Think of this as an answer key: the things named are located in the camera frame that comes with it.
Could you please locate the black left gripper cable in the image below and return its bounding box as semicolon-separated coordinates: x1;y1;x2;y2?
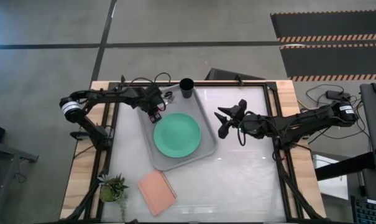
121;72;172;94

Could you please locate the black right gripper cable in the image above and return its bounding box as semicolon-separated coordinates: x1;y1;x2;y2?
236;119;248;147

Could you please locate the black power adapter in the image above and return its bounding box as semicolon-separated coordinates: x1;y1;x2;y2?
326;90;352;101

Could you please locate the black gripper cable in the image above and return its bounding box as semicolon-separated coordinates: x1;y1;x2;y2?
121;72;172;94
236;119;248;147

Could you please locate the grey metal stand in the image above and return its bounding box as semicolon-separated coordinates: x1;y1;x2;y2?
0;139;39;224

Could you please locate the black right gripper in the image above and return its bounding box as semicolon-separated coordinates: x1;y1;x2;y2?
213;98;269;141

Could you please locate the grey plastic tray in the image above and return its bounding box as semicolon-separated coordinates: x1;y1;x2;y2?
137;83;219;172

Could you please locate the black hazard-striped floor mat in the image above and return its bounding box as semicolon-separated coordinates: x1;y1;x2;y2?
270;10;376;43
279;43;376;82

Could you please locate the black metal table frame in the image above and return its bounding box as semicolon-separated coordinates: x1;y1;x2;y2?
68;74;319;224

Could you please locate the dark teal plastic cup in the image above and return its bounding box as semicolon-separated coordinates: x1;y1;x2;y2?
179;77;195;100

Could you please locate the green plastic plate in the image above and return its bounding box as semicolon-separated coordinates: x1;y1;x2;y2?
152;112;203;159

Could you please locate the white box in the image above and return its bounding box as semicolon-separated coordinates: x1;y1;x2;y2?
313;154;350;200

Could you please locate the black chair back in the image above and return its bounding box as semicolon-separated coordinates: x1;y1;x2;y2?
205;67;265;82

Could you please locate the salmon spiral notebook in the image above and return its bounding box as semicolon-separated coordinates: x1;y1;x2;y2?
137;169;178;217

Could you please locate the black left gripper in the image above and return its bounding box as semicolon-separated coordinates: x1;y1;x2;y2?
137;84;167;124

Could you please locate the black computer keyboard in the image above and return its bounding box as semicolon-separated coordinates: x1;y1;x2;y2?
351;195;376;224

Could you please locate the small potted succulent plant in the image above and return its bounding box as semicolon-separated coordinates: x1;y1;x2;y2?
97;173;130;222

